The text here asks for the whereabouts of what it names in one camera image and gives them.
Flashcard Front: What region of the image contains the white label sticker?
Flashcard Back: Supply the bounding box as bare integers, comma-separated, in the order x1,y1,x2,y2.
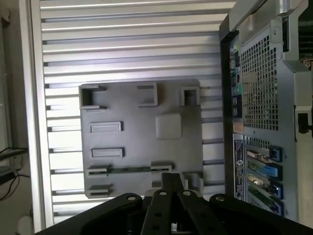
233,133,245,200

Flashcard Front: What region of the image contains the blue expansion slot latch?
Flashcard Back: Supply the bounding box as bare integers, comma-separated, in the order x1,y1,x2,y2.
268,182,284,199
268,199,284,216
261,164,280,181
268,144,283,163

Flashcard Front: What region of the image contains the thin black cable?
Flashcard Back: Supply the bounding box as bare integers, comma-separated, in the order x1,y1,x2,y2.
0,168,21,200

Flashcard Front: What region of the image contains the grey plastic parts rack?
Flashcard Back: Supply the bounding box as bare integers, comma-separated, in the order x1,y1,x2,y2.
78,78,205,199

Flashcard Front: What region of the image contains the open black PC case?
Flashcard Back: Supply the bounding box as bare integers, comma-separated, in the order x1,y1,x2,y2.
218,0,313,222

